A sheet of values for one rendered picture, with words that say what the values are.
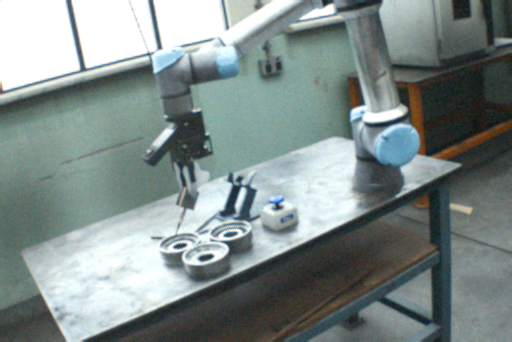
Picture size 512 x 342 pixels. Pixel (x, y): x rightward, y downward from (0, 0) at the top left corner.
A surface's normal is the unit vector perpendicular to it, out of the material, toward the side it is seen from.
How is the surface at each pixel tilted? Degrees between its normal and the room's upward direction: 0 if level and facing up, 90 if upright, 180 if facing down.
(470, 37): 90
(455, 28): 90
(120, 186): 90
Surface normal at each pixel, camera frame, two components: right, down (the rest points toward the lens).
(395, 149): 0.17, 0.41
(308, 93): 0.54, 0.18
